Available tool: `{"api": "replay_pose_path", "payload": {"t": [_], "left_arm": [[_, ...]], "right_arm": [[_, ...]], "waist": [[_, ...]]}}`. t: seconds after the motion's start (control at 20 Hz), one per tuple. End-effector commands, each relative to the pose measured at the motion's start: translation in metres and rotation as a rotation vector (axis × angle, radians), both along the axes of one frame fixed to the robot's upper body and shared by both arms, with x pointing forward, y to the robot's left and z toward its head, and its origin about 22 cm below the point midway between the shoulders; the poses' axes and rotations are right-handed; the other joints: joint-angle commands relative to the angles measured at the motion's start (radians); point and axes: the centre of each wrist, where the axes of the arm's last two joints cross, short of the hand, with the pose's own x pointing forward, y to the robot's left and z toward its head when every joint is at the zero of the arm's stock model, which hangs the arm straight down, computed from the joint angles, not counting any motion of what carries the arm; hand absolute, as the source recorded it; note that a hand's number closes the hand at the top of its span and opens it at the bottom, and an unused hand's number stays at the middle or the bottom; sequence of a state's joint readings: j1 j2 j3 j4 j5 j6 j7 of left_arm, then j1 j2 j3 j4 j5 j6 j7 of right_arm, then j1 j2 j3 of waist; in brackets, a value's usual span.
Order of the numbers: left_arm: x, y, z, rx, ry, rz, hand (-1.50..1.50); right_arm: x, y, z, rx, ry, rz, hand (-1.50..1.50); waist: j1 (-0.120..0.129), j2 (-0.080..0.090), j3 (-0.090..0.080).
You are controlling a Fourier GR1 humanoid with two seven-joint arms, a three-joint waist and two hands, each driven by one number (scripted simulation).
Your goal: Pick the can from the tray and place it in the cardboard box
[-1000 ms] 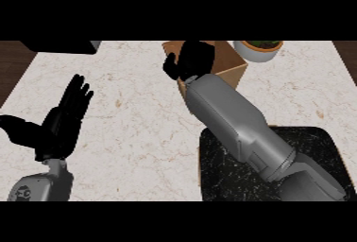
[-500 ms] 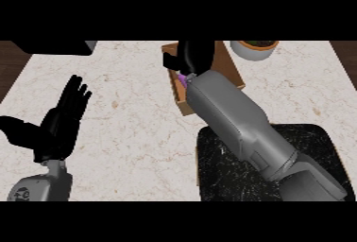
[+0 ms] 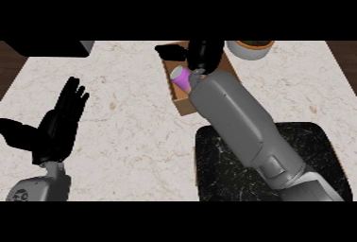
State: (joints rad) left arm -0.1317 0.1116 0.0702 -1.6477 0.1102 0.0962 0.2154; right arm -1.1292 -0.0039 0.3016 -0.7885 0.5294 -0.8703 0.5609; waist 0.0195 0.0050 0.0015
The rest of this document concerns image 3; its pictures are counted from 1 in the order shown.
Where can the purple can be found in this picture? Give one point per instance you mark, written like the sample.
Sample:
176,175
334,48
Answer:
182,78

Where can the brown cardboard box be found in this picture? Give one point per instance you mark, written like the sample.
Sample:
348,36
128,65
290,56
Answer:
179,94

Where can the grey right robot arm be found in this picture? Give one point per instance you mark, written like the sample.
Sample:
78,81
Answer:
243,126

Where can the black speckled tray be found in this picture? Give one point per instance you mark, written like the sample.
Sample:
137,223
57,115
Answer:
224,176

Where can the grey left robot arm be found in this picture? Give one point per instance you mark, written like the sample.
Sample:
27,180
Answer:
44,186

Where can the black appliance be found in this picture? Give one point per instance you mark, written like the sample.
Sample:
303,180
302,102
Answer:
47,48

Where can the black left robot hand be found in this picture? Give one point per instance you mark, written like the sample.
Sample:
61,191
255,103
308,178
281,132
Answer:
57,129

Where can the white plant pot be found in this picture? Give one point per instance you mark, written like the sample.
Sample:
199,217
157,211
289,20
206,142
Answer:
252,48

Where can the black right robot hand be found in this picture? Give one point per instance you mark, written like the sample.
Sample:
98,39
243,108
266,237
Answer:
205,53

